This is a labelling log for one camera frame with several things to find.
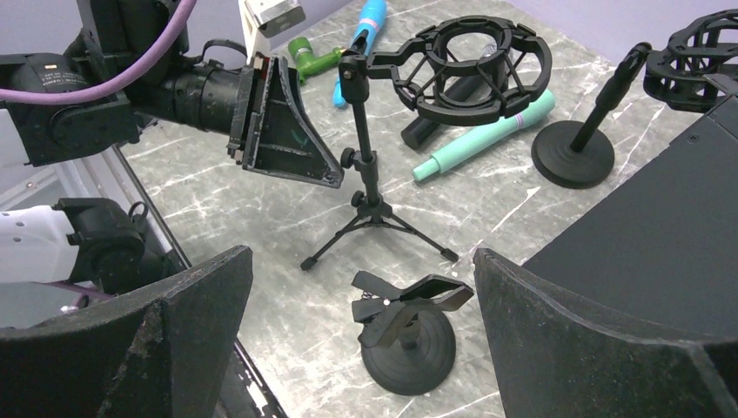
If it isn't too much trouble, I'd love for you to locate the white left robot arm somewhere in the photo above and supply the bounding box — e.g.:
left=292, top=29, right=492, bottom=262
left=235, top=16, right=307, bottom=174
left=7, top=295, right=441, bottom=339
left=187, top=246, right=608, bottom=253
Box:
left=1, top=1, right=344, bottom=295

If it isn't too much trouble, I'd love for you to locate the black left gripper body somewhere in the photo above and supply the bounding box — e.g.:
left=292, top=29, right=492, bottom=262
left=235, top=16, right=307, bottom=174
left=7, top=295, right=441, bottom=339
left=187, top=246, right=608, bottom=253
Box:
left=226, top=53, right=271, bottom=168

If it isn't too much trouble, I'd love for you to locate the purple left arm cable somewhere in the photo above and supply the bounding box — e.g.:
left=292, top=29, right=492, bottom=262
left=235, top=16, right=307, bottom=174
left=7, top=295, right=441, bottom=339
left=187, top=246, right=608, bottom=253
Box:
left=0, top=0, right=199, bottom=107

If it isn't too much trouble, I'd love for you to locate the black tripod shock mount stand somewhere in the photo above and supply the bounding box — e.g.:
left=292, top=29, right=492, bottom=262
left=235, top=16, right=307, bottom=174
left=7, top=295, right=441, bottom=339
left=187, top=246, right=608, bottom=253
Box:
left=299, top=15, right=554, bottom=273

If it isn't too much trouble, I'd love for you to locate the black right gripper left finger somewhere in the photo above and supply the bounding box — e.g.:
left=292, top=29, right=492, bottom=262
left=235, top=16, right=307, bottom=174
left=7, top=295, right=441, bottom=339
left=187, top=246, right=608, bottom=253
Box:
left=1, top=246, right=253, bottom=417

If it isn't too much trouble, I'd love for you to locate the blue microphone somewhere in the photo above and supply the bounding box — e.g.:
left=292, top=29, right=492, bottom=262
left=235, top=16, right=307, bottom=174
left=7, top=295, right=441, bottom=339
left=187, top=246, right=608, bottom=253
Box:
left=332, top=0, right=388, bottom=110

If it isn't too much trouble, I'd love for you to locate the black shock mount desk stand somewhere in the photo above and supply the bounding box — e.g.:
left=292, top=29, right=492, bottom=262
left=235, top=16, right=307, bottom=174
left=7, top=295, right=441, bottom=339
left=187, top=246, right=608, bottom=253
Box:
left=530, top=9, right=738, bottom=191

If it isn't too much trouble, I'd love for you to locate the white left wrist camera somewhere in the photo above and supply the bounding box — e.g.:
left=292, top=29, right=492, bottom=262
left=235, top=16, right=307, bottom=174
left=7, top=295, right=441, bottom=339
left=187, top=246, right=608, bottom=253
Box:
left=237, top=0, right=305, bottom=65

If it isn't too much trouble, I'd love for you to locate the dark grey network switch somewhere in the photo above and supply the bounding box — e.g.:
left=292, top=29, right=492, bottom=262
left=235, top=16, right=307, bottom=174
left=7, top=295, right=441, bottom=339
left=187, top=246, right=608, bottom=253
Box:
left=525, top=97, right=737, bottom=337

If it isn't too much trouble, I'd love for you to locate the green pipe fitting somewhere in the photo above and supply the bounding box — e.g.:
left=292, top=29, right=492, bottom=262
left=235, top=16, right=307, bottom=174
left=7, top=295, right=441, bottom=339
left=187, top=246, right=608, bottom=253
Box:
left=287, top=37, right=345, bottom=84

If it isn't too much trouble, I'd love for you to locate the mint green microphone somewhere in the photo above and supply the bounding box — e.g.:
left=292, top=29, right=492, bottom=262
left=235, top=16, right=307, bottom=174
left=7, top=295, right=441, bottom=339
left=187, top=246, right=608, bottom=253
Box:
left=412, top=90, right=556, bottom=182

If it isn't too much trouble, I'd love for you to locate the black clip desk stand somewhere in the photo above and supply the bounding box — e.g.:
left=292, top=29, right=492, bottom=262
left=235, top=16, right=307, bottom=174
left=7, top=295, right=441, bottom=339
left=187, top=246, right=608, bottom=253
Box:
left=352, top=271, right=474, bottom=396

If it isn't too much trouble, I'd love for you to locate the silver head black microphone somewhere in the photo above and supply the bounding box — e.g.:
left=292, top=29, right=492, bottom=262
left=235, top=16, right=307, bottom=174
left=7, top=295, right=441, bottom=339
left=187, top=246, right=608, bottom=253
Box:
left=400, top=76, right=490, bottom=150

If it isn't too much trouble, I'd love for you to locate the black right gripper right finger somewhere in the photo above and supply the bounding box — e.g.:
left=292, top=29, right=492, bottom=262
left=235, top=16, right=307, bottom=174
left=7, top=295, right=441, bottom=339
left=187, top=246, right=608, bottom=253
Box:
left=473, top=249, right=737, bottom=417

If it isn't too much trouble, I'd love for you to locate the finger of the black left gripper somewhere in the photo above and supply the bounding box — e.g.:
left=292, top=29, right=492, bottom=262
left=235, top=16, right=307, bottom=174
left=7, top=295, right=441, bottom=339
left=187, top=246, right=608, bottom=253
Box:
left=242, top=56, right=344, bottom=189

